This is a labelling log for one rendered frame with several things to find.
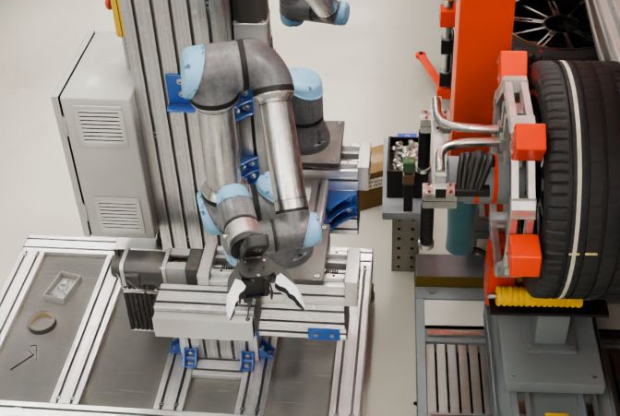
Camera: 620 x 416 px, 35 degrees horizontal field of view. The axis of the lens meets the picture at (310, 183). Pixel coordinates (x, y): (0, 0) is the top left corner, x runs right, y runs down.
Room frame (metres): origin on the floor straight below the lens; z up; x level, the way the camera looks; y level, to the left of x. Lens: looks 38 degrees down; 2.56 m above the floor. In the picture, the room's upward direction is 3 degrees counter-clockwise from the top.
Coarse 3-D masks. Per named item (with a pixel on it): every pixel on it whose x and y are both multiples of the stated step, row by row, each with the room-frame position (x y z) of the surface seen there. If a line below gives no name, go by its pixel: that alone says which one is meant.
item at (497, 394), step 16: (592, 320) 2.26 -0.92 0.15; (496, 336) 2.21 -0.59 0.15; (496, 352) 2.14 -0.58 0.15; (496, 368) 2.07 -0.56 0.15; (496, 384) 2.01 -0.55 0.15; (608, 384) 1.97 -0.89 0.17; (496, 400) 1.95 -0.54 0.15; (512, 400) 1.93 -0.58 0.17; (528, 400) 1.92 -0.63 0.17; (544, 400) 1.94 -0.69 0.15; (560, 400) 1.93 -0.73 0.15; (576, 400) 1.93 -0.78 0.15; (592, 400) 1.91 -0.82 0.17; (608, 400) 1.92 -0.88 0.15
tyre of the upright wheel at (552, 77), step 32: (544, 64) 2.24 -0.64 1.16; (576, 64) 2.23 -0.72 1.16; (608, 64) 2.23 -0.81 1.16; (544, 96) 2.09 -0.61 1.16; (608, 96) 2.06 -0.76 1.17; (576, 128) 1.98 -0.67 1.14; (608, 128) 1.97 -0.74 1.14; (544, 160) 1.97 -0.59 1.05; (576, 160) 1.91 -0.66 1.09; (608, 160) 1.91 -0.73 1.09; (544, 192) 1.91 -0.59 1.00; (576, 192) 1.86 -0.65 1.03; (608, 192) 1.86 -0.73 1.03; (544, 224) 1.86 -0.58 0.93; (608, 224) 1.82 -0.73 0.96; (544, 256) 1.83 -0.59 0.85; (576, 256) 1.81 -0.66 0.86; (608, 256) 1.80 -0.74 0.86; (544, 288) 1.84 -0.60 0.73; (576, 288) 1.83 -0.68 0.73; (608, 288) 1.83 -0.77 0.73
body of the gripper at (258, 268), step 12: (240, 240) 1.52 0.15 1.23; (240, 264) 1.46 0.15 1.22; (252, 264) 1.46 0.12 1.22; (264, 264) 1.46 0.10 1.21; (252, 276) 1.43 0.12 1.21; (264, 276) 1.43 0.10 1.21; (252, 288) 1.43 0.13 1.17; (264, 288) 1.44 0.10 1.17; (240, 300) 1.43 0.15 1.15; (252, 300) 1.43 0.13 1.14
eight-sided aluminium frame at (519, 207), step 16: (512, 80) 2.24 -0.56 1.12; (528, 80) 2.23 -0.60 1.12; (496, 96) 2.38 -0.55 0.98; (512, 96) 2.16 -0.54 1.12; (528, 96) 2.16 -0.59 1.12; (496, 112) 2.38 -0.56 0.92; (512, 112) 2.09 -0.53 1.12; (528, 112) 2.09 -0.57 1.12; (512, 128) 2.03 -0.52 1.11; (512, 160) 1.97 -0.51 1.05; (528, 160) 1.97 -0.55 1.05; (512, 176) 1.95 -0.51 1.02; (528, 176) 1.94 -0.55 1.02; (512, 192) 1.92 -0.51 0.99; (528, 192) 1.92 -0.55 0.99; (512, 208) 1.89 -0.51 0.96; (528, 208) 1.88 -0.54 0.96; (496, 224) 2.23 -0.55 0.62; (512, 224) 1.89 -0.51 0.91; (528, 224) 1.88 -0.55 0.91; (496, 240) 2.16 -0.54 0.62; (496, 256) 2.08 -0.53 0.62; (496, 272) 2.02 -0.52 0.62
